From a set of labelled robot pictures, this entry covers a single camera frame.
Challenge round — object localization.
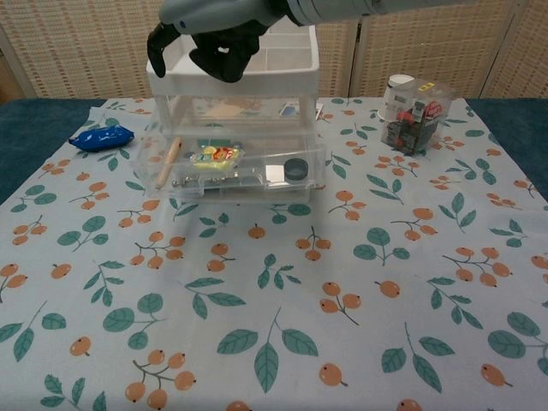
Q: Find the clear plastic drawer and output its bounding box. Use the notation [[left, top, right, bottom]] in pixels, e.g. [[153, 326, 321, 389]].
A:
[[129, 127, 329, 206]]

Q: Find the printed paper leaflet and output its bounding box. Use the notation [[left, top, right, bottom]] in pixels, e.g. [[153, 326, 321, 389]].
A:
[[277, 101, 325, 122]]

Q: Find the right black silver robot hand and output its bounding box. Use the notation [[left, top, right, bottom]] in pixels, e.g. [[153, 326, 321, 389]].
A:
[[146, 0, 296, 84]]

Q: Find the floral berry print tablecloth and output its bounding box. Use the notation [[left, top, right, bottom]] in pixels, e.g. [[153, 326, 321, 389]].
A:
[[0, 97, 548, 411]]

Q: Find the white plastic bottle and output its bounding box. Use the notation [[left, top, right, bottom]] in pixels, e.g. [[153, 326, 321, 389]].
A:
[[378, 74, 415, 123]]

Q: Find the silver metal bead chain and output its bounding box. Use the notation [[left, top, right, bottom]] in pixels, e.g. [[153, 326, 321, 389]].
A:
[[170, 170, 241, 190]]

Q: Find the woven bamboo folding screen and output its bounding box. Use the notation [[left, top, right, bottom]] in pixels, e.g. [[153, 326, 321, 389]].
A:
[[0, 0, 548, 103]]

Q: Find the white compartment organizer tray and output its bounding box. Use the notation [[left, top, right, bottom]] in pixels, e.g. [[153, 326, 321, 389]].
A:
[[145, 23, 322, 202]]

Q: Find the blue plastic packet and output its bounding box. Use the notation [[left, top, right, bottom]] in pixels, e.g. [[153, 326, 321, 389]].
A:
[[68, 124, 136, 153]]

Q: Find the yellow colourful snack packet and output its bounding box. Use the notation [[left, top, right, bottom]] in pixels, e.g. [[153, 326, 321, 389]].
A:
[[188, 144, 246, 170]]

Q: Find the wooden stick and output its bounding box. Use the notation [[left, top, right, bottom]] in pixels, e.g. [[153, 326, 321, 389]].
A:
[[154, 136, 185, 190]]

